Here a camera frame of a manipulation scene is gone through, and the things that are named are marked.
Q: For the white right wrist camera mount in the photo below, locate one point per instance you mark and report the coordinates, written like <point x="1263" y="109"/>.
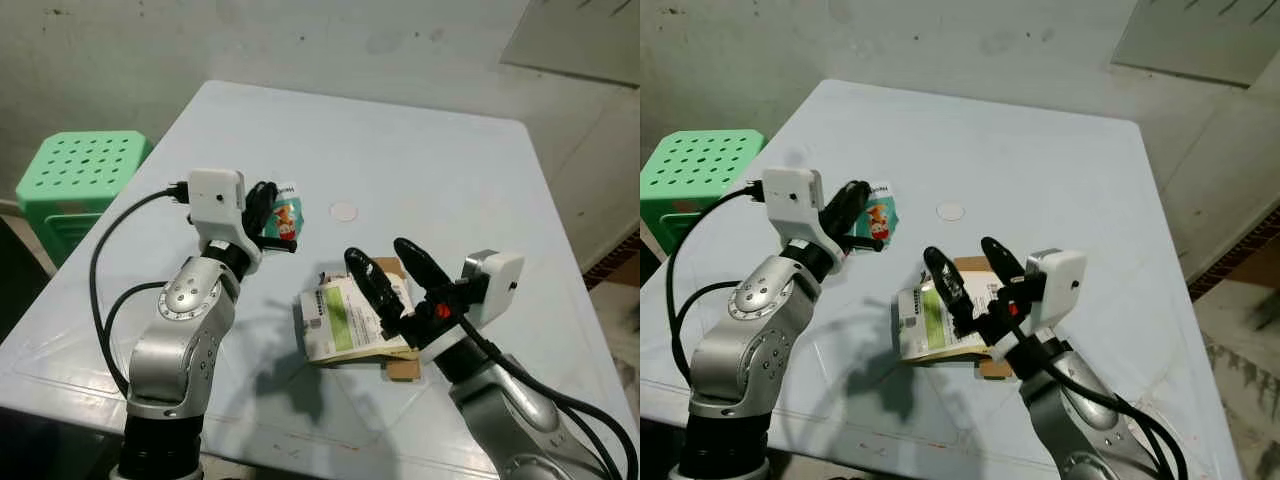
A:
<point x="1060" y="280"/>
<point x="495" y="280"/>

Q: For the grey flat board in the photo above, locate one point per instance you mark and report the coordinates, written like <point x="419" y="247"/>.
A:
<point x="1200" y="35"/>
<point x="580" y="35"/>

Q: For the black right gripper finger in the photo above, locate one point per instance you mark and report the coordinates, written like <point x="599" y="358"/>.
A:
<point x="375" y="290"/>
<point x="420" y="265"/>
<point x="952" y="290"/>
<point x="1002" y="265"/>

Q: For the green plastic stool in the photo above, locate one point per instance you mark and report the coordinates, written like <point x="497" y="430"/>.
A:
<point x="700" y="165"/>
<point x="80" y="170"/>

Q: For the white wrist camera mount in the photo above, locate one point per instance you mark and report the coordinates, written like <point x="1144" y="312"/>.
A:
<point x="792" y="190"/>
<point x="1060" y="280"/>
<point x="215" y="195"/>
<point x="495" y="280"/>

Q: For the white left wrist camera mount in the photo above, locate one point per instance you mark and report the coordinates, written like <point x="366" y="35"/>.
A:
<point x="215" y="195"/>
<point x="792" y="190"/>

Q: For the teal white snack packet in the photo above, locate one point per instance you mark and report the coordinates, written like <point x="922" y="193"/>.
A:
<point x="882" y="218"/>
<point x="288" y="215"/>

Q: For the small white round disc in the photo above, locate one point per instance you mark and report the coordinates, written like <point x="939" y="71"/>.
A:
<point x="343" y="211"/>
<point x="950" y="211"/>

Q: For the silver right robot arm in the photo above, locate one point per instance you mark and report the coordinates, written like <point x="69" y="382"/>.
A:
<point x="1090" y="430"/>
<point x="510" y="420"/>

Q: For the brown cardboard piece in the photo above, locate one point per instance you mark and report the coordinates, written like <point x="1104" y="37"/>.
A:
<point x="995" y="368"/>
<point x="404" y="370"/>

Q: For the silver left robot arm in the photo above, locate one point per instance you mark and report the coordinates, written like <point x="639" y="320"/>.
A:
<point x="180" y="340"/>
<point x="735" y="345"/>

